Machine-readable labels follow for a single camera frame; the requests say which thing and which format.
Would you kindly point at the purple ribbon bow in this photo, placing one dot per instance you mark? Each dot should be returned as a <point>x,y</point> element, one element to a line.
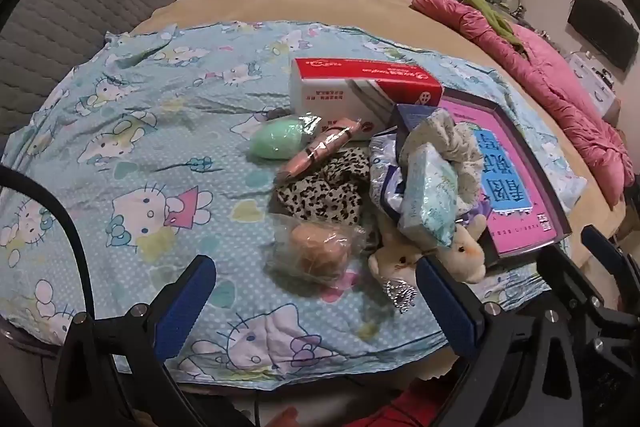
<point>472,212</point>

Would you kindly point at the person's red clothing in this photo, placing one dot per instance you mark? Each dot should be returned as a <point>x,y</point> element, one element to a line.
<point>415,407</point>

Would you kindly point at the green cloth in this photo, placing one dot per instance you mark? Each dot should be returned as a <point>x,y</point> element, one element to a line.
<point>495,19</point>

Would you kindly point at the silver toy tiara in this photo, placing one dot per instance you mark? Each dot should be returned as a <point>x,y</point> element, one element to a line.
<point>400,294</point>

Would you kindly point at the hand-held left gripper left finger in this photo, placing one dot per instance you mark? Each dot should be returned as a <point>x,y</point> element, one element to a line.
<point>182,302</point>

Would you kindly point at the cream plush toy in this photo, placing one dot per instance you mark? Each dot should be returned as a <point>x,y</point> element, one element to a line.
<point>467,252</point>

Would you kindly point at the dark blue box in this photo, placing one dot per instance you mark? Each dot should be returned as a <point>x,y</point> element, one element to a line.
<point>410,117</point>

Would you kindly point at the tan bed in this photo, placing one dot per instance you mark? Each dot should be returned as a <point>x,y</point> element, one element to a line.
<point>350,2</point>

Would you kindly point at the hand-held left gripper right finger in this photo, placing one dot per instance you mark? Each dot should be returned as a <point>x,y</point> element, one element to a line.
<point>447,302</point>

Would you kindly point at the black wall television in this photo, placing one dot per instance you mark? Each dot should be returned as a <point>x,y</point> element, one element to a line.
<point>600,29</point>

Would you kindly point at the shallow pink printed box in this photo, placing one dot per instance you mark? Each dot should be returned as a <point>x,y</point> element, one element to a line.
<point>520,187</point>

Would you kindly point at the leopard print cloth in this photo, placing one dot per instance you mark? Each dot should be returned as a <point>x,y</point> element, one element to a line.
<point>320,192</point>

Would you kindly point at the cream plush rabbit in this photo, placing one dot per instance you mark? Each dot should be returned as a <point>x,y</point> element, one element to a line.
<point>395,262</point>

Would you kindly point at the white lace scrunchie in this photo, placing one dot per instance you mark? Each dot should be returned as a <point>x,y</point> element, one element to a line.
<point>460,142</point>

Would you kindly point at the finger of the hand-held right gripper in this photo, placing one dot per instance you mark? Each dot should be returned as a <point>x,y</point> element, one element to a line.
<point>600,247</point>
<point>565,272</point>

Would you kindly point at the pale green tissue pack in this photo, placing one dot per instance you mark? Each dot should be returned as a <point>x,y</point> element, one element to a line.
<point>430,192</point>

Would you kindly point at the green makeup sponge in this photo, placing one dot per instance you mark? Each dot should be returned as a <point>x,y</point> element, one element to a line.
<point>275,137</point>

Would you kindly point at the red and white tissue box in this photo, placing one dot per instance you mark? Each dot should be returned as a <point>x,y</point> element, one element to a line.
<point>350,77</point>

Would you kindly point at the pink quilt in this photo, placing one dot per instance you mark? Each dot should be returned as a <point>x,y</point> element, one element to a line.
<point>550,72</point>

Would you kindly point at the white drawer cabinet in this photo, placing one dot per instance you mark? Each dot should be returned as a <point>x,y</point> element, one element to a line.
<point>590,77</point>

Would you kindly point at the beige sponge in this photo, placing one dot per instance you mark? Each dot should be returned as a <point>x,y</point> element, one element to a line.
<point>315,249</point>

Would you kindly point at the cartoon cat printed blanket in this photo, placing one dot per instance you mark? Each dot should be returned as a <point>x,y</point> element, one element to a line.
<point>150,132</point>

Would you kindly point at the grey quilted headboard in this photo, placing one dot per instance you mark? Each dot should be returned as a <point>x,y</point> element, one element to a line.
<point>75,7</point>

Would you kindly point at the blue and white snack packet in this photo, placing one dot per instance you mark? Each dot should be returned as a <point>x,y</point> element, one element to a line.
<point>387,167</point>

